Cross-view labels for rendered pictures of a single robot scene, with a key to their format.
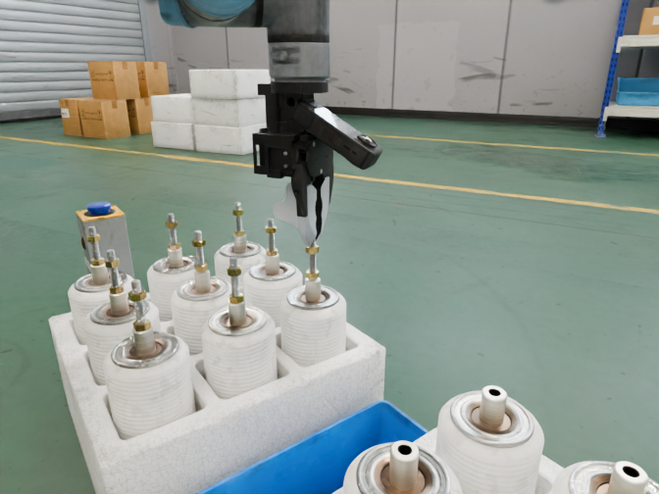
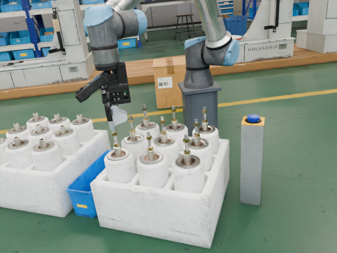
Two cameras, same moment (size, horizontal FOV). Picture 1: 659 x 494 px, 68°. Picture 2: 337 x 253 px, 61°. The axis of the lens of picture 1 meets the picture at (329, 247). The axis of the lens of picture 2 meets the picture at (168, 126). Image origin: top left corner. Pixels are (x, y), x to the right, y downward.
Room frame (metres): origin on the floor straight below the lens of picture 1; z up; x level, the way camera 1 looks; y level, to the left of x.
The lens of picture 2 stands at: (1.42, -0.28, 0.69)
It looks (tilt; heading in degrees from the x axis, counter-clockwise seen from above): 23 degrees down; 147
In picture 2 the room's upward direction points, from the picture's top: 5 degrees counter-clockwise
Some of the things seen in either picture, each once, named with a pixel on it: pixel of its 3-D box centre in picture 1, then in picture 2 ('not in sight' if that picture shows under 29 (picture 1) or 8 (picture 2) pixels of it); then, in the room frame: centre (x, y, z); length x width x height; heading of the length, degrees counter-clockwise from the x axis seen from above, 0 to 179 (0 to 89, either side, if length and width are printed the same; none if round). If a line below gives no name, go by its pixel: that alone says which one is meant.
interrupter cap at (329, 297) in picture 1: (313, 297); (118, 154); (0.63, 0.02, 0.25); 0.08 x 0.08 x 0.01
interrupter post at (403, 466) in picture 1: (403, 466); (63, 129); (0.30, -0.06, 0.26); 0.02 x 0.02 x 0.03
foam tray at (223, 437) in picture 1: (212, 380); (168, 180); (0.66, 0.19, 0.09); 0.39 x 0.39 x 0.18; 35
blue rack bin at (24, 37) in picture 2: not in sight; (24, 36); (-4.55, 0.65, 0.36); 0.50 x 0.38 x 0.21; 151
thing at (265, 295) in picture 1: (275, 321); (154, 182); (0.72, 0.09, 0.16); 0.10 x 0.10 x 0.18
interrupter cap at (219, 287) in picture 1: (203, 289); (164, 141); (0.66, 0.19, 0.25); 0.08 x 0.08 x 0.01
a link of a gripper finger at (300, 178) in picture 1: (304, 181); not in sight; (0.61, 0.03, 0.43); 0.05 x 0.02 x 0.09; 154
